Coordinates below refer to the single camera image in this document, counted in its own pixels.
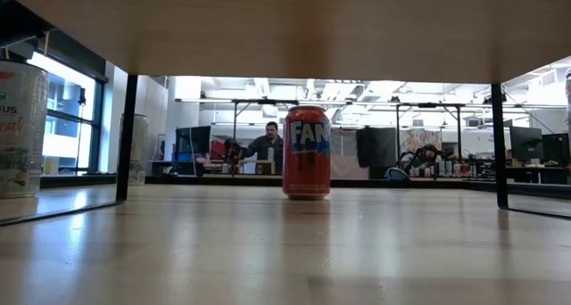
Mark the red Fanta soda can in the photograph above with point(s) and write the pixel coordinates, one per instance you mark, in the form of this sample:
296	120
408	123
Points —
306	171

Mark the tall white Celsius can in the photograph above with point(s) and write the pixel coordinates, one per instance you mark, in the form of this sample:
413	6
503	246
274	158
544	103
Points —
140	149
22	162

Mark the background small wooden shelf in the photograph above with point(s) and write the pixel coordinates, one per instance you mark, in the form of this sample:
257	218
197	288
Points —
256	162

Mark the wooden shelf with black legs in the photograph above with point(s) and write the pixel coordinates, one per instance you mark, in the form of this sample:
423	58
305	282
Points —
285	28

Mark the person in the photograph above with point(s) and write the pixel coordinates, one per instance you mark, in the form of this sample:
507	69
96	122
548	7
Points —
267	149

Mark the white hanging cloth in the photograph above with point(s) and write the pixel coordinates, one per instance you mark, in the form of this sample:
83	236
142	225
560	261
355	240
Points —
345	167

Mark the black hanging panel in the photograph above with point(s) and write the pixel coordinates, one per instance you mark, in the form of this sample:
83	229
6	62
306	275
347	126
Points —
377	146

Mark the black computer monitor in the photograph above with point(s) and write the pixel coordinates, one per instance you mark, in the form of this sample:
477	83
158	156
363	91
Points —
526	142
557	149
194	140

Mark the blue and black bag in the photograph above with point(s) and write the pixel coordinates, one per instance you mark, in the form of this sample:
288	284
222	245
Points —
396	175

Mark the dark background desk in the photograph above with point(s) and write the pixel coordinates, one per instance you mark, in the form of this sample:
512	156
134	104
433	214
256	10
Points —
165	167
535	173

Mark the black tripod stand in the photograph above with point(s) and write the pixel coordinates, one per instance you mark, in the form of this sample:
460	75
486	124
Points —
82	97

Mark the black metal gantry frame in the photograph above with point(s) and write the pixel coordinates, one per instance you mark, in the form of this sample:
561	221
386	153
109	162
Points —
235	117
458	131

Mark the black aluminium table frame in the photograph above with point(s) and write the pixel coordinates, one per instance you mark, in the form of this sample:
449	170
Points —
223	180

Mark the colourful wall poster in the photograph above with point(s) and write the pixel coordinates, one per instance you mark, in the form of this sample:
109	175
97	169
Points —
421	137

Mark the large window with dark frame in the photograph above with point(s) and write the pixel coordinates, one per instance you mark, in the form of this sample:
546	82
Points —
64	95

